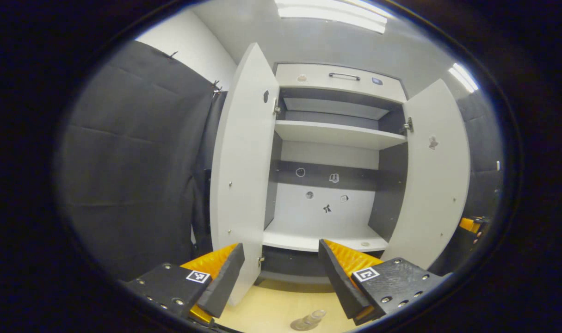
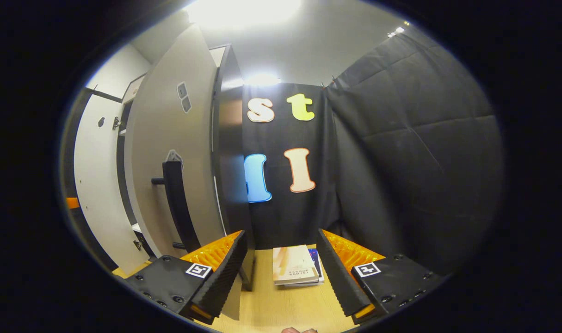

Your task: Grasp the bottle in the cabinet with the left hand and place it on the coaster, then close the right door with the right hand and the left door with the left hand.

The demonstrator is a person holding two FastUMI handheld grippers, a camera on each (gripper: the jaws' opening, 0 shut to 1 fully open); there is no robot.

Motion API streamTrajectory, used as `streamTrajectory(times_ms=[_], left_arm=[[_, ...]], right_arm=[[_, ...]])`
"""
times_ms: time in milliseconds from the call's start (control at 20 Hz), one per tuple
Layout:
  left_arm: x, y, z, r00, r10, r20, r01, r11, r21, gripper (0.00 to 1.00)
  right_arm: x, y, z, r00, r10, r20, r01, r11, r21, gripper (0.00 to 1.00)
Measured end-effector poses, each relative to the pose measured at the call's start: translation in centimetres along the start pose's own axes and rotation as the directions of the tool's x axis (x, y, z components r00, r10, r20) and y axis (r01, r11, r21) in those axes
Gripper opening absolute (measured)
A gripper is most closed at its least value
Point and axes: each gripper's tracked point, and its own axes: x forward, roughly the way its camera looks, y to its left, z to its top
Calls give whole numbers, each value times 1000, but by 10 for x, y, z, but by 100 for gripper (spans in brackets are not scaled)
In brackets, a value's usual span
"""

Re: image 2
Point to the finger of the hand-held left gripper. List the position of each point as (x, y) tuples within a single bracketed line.
[(73, 203)]

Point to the grey cabinet door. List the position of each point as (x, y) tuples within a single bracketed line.
[(169, 129), (98, 185)]

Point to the grey cabinet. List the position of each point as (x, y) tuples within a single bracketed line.
[(230, 162)]

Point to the small ceiling light panel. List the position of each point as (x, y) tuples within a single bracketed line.
[(396, 31)]

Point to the black backdrop cloth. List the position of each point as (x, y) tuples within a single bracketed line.
[(401, 162)]

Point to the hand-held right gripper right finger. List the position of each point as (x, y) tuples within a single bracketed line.
[(336, 277)]

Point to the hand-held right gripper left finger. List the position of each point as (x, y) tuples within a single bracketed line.
[(225, 277)]

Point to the blue book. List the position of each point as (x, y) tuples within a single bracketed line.
[(317, 260)]

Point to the long ceiling light panel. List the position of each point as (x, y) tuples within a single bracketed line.
[(243, 13)]

